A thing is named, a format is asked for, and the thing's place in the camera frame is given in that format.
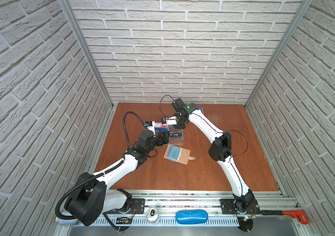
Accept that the clear acrylic card display stand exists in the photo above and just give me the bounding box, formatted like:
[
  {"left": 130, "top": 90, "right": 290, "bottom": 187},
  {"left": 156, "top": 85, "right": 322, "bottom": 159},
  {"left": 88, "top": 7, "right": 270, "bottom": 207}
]
[{"left": 154, "top": 123, "right": 184, "bottom": 145}]

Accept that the beige leather card holder wallet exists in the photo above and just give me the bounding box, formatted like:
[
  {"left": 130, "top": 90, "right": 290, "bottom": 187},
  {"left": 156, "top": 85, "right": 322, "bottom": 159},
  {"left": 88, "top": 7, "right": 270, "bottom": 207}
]
[{"left": 164, "top": 144, "right": 196, "bottom": 165}]

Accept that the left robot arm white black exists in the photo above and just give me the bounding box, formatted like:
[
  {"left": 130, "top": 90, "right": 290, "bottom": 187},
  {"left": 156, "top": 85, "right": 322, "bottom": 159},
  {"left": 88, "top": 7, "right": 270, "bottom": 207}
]
[{"left": 55, "top": 129, "right": 169, "bottom": 226}]

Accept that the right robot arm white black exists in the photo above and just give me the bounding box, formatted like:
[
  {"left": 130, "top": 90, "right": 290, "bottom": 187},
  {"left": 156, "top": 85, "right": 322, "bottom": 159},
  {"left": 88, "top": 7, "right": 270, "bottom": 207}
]
[{"left": 172, "top": 98, "right": 256, "bottom": 214}]

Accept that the blue VIP card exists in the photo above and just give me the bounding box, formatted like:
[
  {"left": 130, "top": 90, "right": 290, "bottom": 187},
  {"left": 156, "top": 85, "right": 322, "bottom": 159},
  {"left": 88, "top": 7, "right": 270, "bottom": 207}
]
[{"left": 155, "top": 127, "right": 169, "bottom": 133}]

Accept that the white red april card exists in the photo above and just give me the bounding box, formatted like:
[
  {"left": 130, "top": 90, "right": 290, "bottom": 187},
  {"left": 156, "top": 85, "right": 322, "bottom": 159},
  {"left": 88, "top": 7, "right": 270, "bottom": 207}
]
[{"left": 154, "top": 123, "right": 168, "bottom": 128}]

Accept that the black VIP card in stand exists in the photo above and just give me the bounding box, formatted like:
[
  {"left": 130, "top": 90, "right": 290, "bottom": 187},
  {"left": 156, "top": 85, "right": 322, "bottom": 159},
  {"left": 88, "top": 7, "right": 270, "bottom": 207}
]
[{"left": 169, "top": 132, "right": 183, "bottom": 139}]

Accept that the silver can top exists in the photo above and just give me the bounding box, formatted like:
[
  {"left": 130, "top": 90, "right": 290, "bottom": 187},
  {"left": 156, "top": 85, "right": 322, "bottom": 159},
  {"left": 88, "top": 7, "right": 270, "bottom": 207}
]
[{"left": 146, "top": 207, "right": 160, "bottom": 224}]

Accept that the blue oval case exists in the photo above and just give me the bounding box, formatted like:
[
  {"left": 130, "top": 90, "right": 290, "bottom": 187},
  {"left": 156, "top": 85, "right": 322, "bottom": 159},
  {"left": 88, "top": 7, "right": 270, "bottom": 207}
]
[{"left": 175, "top": 209, "right": 208, "bottom": 225}]

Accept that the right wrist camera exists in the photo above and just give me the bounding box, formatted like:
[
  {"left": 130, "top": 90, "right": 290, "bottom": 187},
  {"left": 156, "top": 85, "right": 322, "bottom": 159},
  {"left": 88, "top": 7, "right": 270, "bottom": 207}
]
[{"left": 161, "top": 116, "right": 177, "bottom": 125}]

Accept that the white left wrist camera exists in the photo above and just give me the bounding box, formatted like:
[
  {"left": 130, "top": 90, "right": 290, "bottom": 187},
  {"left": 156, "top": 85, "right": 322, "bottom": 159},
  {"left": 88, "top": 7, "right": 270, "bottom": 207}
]
[{"left": 144, "top": 121, "right": 156, "bottom": 135}]

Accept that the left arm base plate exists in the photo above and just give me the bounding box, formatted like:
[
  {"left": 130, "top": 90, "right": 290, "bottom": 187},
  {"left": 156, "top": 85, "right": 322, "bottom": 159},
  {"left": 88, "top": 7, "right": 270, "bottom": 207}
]
[{"left": 106, "top": 198, "right": 145, "bottom": 214}]

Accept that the black corrugated cable left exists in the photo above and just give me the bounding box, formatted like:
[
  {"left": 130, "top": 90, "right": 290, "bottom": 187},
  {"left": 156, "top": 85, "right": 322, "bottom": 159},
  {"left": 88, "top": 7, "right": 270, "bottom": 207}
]
[{"left": 54, "top": 111, "right": 146, "bottom": 220}]

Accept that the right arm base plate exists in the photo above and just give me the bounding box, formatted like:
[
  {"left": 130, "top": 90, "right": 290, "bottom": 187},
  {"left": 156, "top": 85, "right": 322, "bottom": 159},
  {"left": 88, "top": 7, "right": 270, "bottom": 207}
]
[{"left": 220, "top": 199, "right": 261, "bottom": 215}]

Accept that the red black handled tool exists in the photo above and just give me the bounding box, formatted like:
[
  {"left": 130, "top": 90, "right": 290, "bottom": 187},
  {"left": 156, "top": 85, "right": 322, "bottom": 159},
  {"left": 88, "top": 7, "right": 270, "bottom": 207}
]
[{"left": 261, "top": 210, "right": 309, "bottom": 225}]

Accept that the aluminium frame rail left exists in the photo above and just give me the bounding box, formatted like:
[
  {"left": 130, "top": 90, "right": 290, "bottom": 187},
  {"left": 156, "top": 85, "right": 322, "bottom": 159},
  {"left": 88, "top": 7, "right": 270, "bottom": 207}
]
[{"left": 59, "top": 0, "right": 114, "bottom": 109}]

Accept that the aluminium frame rail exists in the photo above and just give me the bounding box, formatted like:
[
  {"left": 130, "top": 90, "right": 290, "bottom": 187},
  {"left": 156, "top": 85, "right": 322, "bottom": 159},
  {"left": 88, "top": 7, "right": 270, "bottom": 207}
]
[
  {"left": 59, "top": 0, "right": 114, "bottom": 109},
  {"left": 244, "top": 0, "right": 313, "bottom": 109}
]

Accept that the aluminium frame rail right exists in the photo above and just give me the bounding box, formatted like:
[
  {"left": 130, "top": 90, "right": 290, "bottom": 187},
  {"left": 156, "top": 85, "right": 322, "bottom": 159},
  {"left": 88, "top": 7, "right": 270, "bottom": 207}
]
[{"left": 244, "top": 0, "right": 313, "bottom": 109}]

